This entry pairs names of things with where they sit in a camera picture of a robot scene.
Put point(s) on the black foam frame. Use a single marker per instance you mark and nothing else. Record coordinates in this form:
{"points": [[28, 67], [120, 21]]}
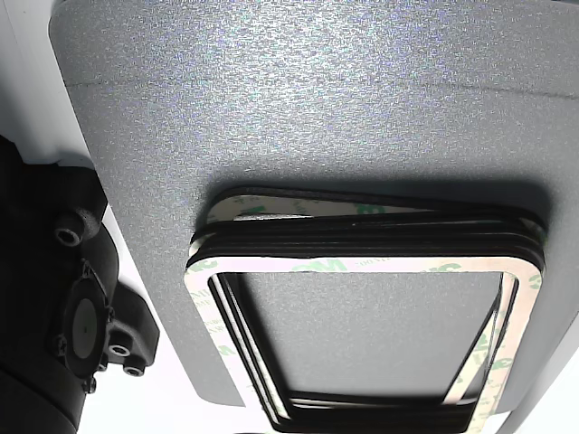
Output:
{"points": [[280, 203], [480, 357], [362, 248], [362, 263]]}

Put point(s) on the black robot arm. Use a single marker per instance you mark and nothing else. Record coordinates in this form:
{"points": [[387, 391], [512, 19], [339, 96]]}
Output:
{"points": [[27, 226]]}

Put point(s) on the gray foam mat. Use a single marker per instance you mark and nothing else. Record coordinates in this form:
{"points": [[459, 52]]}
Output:
{"points": [[316, 113]]}

